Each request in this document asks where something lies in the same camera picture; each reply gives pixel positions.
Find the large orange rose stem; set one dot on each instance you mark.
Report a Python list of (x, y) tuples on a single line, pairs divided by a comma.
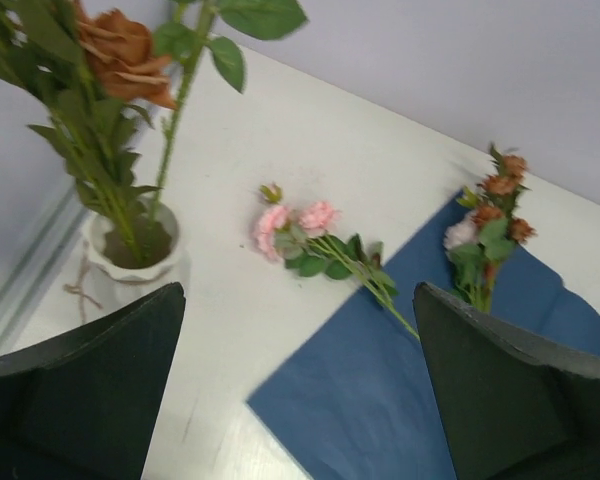
[(90, 72)]

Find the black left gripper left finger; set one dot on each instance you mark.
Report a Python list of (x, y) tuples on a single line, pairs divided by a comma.
[(84, 404)]

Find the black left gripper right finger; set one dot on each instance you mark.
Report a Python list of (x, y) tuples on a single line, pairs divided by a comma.
[(513, 404)]

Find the orange and pink flower bouquet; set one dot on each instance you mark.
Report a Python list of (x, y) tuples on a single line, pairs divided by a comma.
[(490, 231)]

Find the blue wrapping paper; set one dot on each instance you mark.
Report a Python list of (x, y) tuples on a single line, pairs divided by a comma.
[(355, 401)]

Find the small pink flower stem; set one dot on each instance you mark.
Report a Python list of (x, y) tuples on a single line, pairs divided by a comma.
[(302, 239)]

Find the white ribbed vase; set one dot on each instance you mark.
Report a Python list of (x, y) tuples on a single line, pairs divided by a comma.
[(110, 276)]

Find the left aluminium table rail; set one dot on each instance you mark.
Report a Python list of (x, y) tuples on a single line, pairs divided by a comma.
[(44, 244)]

